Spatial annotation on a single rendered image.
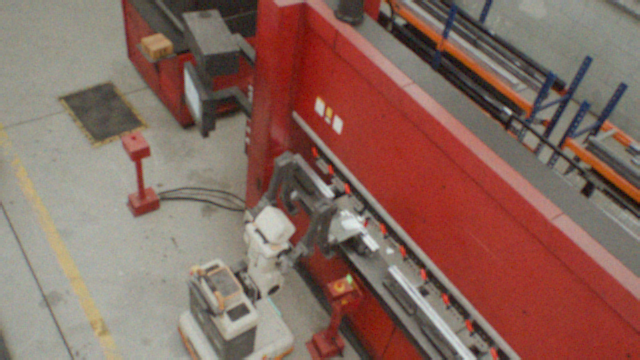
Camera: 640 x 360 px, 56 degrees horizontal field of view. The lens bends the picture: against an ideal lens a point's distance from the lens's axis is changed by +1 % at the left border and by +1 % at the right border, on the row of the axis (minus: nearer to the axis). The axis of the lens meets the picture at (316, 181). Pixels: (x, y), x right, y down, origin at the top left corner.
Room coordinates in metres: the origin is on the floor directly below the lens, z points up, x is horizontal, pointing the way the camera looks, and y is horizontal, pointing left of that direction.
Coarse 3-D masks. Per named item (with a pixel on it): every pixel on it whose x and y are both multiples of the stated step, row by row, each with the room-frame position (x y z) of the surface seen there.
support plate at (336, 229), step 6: (342, 216) 2.82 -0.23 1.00; (348, 216) 2.83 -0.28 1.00; (336, 222) 2.75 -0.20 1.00; (330, 228) 2.68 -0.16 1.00; (336, 228) 2.69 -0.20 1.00; (342, 228) 2.70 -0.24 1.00; (330, 234) 2.63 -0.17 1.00; (336, 234) 2.64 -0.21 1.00; (342, 234) 2.65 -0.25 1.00; (348, 234) 2.66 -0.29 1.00; (354, 234) 2.67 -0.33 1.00; (342, 240) 2.60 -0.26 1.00
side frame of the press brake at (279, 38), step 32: (288, 0) 3.35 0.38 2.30; (288, 32) 3.32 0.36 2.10; (256, 64) 3.43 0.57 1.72; (288, 64) 3.34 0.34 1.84; (256, 96) 3.40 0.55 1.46; (288, 96) 3.36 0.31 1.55; (256, 128) 3.38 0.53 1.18; (288, 128) 3.38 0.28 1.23; (256, 160) 3.34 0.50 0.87; (256, 192) 3.31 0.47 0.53
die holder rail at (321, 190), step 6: (294, 156) 3.37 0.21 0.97; (300, 156) 3.38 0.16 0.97; (300, 162) 3.31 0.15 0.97; (300, 168) 3.28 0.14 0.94; (306, 168) 3.26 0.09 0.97; (306, 174) 3.21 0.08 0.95; (312, 174) 3.21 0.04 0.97; (312, 180) 3.15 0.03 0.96; (318, 180) 3.16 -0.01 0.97; (312, 186) 3.16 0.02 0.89; (318, 186) 3.09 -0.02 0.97; (324, 186) 3.10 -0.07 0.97; (318, 192) 3.09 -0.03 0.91; (324, 192) 3.04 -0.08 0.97; (330, 192) 3.06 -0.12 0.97
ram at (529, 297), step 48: (336, 96) 3.07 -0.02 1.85; (336, 144) 3.00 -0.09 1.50; (384, 144) 2.70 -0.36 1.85; (432, 144) 2.46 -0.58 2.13; (384, 192) 2.62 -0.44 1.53; (432, 192) 2.37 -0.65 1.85; (480, 192) 2.18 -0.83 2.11; (432, 240) 2.28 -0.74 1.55; (480, 240) 2.09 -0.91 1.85; (528, 240) 1.93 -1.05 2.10; (480, 288) 1.99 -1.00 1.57; (528, 288) 1.83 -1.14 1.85; (576, 288) 1.71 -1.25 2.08; (528, 336) 1.73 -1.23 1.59; (576, 336) 1.61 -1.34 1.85; (624, 336) 1.51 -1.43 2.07
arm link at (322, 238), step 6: (336, 210) 2.34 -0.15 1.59; (324, 216) 2.35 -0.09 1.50; (330, 216) 2.36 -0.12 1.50; (324, 222) 2.34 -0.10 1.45; (330, 222) 2.36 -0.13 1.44; (324, 228) 2.34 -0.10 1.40; (318, 234) 2.36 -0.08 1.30; (324, 234) 2.35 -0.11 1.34; (318, 240) 2.36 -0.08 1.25; (324, 240) 2.34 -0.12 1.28
